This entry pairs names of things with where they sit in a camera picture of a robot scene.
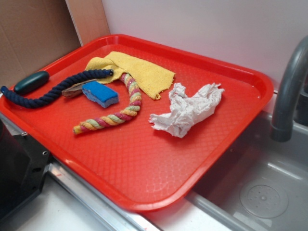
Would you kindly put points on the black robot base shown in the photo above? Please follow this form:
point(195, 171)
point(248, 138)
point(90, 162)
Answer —
point(23, 167)

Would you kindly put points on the crumpled white paper towel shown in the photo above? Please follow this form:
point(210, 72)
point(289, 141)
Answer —
point(185, 112)

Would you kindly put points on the yellow cloth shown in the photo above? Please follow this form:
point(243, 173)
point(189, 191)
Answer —
point(151, 78)

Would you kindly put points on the red plastic tray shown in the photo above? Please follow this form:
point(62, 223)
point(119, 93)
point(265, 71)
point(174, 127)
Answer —
point(137, 167)

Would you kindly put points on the blue sponge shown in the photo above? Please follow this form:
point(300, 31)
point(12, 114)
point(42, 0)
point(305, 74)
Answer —
point(100, 94)

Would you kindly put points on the brown wood piece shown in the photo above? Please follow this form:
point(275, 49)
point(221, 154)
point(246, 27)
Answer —
point(76, 89)

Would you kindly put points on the light wooden board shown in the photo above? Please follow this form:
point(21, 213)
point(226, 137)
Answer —
point(89, 19)

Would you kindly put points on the dark green oval object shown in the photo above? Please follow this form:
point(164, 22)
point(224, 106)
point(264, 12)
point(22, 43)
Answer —
point(32, 82)

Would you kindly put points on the grey toy sink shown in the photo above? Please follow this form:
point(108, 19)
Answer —
point(258, 184)

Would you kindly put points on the brown cardboard panel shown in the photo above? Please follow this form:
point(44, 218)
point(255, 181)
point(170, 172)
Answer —
point(33, 34)

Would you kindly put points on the grey toy faucet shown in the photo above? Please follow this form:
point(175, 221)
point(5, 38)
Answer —
point(292, 99)

